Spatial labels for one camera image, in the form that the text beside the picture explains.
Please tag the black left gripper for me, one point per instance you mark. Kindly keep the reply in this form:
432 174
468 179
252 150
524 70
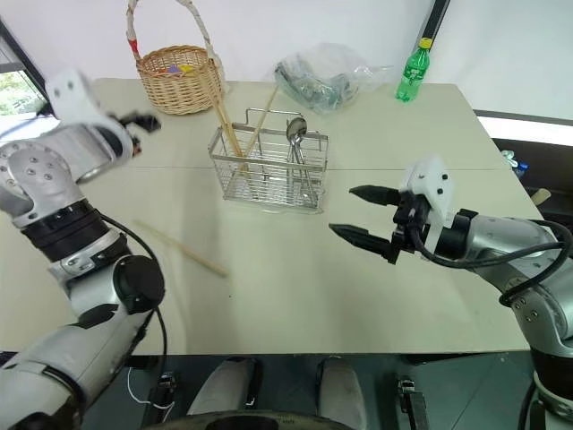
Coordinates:
133 134

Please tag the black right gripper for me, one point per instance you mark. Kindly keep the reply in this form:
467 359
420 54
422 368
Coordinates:
405 215

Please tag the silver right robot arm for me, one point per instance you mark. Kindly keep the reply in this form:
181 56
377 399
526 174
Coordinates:
501 237

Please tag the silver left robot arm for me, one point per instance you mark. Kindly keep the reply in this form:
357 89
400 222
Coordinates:
40 179

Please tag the metal spoon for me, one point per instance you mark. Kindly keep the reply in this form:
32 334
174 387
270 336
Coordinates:
305 179
296 127

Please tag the yellow purple small item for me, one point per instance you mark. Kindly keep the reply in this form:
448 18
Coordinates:
179 69

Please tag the wooden chopstick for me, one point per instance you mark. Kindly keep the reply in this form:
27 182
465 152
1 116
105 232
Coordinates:
262 117
232 130
181 246
225 125

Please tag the window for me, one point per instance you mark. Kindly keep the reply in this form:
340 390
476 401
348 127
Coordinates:
15 89

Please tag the clear plastic bag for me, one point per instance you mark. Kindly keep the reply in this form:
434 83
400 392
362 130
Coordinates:
313 89

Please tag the green plastic bottle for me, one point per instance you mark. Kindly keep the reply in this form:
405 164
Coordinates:
412 76

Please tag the blue white small bottle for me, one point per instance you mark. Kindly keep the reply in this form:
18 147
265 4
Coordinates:
519 168

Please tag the wooden stick end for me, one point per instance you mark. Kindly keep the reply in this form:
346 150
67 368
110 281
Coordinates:
540 197

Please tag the grey robot foot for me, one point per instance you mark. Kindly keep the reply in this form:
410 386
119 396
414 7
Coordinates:
224 387
341 387

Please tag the dark bin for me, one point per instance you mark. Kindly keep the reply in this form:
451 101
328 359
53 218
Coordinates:
550 170

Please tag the black pole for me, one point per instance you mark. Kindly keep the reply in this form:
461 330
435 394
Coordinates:
433 22

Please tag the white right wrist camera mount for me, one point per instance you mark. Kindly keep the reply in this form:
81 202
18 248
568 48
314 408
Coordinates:
432 179

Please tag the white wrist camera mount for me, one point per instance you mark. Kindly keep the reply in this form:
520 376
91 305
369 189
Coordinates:
432 179
74 96

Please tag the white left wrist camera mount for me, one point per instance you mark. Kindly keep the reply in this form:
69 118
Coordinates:
74 96

